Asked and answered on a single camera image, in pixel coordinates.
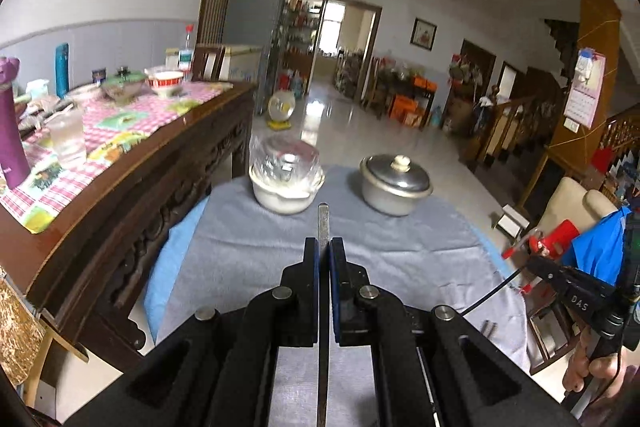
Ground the glass lidded green bowl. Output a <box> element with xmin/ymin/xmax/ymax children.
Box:
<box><xmin>99</xmin><ymin>66</ymin><xmax>149</xmax><ymax>104</ymax></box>

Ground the grey refrigerator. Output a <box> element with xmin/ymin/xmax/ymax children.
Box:
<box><xmin>222</xmin><ymin>0</ymin><xmax>292</xmax><ymax>116</ymax></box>

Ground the pink checkered tablecloth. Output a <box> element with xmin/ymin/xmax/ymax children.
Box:
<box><xmin>0</xmin><ymin>79</ymin><xmax>236</xmax><ymax>236</ymax></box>

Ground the framed wall picture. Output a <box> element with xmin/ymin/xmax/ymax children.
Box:
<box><xmin>409</xmin><ymin>17</ymin><xmax>438</xmax><ymax>53</ymax></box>

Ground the orange wooden cabinet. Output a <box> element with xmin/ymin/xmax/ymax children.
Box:
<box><xmin>516</xmin><ymin>0</ymin><xmax>624</xmax><ymax>219</ymax></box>

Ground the red plastic stool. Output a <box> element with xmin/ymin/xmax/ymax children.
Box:
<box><xmin>501</xmin><ymin>219</ymin><xmax>582</xmax><ymax>260</ymax></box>

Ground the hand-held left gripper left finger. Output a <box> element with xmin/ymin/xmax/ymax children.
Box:
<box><xmin>65</xmin><ymin>237</ymin><xmax>321</xmax><ymax>427</ymax></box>

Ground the small yellow desk fan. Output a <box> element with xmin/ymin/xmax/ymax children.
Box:
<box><xmin>266</xmin><ymin>90</ymin><xmax>296</xmax><ymax>130</ymax></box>

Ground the clear bottle with red cap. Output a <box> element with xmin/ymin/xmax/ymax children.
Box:
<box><xmin>178</xmin><ymin>24</ymin><xmax>195</xmax><ymax>81</ymax></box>

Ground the grey table cloth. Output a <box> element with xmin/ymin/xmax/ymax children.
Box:
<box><xmin>154</xmin><ymin>164</ymin><xmax>532</xmax><ymax>375</ymax></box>

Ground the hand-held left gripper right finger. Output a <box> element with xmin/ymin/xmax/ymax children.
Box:
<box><xmin>328</xmin><ymin>237</ymin><xmax>581</xmax><ymax>427</ymax></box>

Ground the wall calendar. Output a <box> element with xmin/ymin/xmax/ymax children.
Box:
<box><xmin>563</xmin><ymin>49</ymin><xmax>607</xmax><ymax>128</ymax></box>

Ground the clear plastic cup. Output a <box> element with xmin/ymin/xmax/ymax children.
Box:
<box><xmin>47</xmin><ymin>109</ymin><xmax>87</xmax><ymax>168</ymax></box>

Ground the light blue table cover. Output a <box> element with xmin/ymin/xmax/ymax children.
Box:
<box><xmin>144</xmin><ymin>196</ymin><xmax>212</xmax><ymax>344</ymax></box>

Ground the cream chair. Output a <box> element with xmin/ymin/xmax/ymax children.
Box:
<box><xmin>536</xmin><ymin>177</ymin><xmax>622</xmax><ymax>239</ymax></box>

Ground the teal thermos flask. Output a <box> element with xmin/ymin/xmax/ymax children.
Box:
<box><xmin>54</xmin><ymin>42</ymin><xmax>71</xmax><ymax>99</ymax></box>

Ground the dark carved wooden table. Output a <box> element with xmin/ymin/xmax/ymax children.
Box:
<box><xmin>0</xmin><ymin>79</ymin><xmax>259</xmax><ymax>374</ymax></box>

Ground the red and white bowl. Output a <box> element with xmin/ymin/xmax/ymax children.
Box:
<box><xmin>146</xmin><ymin>70</ymin><xmax>185</xmax><ymax>99</ymax></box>

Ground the orange cardboard box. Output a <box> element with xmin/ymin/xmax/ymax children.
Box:
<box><xmin>389</xmin><ymin>94</ymin><xmax>420</xmax><ymax>128</ymax></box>

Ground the wooden stair railing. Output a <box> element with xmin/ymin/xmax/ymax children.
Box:
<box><xmin>469</xmin><ymin>96</ymin><xmax>552</xmax><ymax>166</ymax></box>

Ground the clear glass pot lid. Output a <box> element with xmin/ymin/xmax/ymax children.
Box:
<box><xmin>248</xmin><ymin>134</ymin><xmax>326</xmax><ymax>198</ymax></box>

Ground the person's right hand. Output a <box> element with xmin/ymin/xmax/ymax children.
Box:
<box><xmin>562</xmin><ymin>331</ymin><xmax>625</xmax><ymax>395</ymax></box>

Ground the purple bottle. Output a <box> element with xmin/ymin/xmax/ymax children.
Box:
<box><xmin>0</xmin><ymin>56</ymin><xmax>32</xmax><ymax>189</ymax></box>

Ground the aluminium pot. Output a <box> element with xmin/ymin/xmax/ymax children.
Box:
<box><xmin>360</xmin><ymin>172</ymin><xmax>433</xmax><ymax>217</ymax></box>

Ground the wooden chair back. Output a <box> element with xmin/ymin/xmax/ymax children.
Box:
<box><xmin>191</xmin><ymin>44</ymin><xmax>226</xmax><ymax>83</ymax></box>

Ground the white cardboard box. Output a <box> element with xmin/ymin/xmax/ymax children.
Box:
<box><xmin>492</xmin><ymin>204</ymin><xmax>532</xmax><ymax>239</ymax></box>

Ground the bright blue garment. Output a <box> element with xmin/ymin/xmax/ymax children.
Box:
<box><xmin>571</xmin><ymin>206</ymin><xmax>634</xmax><ymax>289</ymax></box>

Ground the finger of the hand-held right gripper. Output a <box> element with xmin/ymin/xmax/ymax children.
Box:
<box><xmin>541</xmin><ymin>275</ymin><xmax>614</xmax><ymax>329</ymax></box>
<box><xmin>527</xmin><ymin>255</ymin><xmax>619</xmax><ymax>304</ymax></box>

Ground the white chest freezer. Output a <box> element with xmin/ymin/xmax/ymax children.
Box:
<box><xmin>220</xmin><ymin>46</ymin><xmax>264</xmax><ymax>84</ymax></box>

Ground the aluminium pot lid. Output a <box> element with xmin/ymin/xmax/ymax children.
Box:
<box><xmin>359</xmin><ymin>154</ymin><xmax>434</xmax><ymax>198</ymax></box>

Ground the white ceramic pot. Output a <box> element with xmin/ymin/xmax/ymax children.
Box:
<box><xmin>248</xmin><ymin>167</ymin><xmax>326</xmax><ymax>216</ymax></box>

